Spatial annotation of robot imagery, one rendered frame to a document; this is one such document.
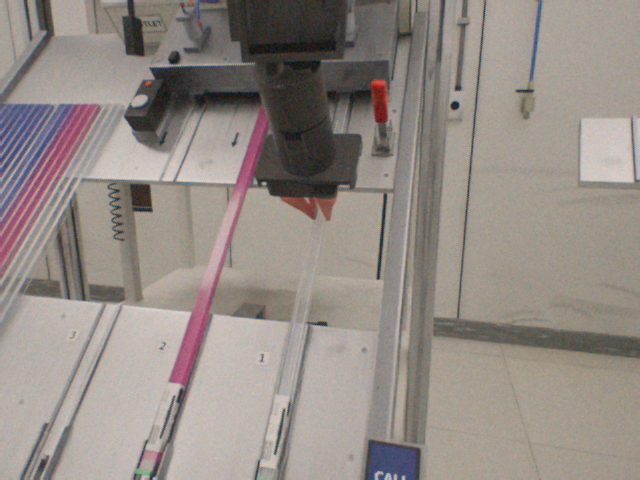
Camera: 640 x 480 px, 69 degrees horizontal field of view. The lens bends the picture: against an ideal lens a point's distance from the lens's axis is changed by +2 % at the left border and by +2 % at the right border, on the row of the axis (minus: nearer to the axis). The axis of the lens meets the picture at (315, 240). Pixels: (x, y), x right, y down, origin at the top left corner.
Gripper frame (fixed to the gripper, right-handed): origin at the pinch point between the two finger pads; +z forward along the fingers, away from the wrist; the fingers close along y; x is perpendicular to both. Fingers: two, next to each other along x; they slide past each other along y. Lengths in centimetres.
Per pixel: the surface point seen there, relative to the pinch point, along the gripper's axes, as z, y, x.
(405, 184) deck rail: -0.8, -9.3, -4.0
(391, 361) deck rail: 0.3, -9.6, 16.8
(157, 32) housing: -3.6, 33.3, -33.2
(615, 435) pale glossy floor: 143, -78, -20
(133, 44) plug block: -12.6, 24.8, -15.1
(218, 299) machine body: 56, 37, -15
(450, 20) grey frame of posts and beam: -1.3, -13.4, -36.3
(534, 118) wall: 104, -53, -137
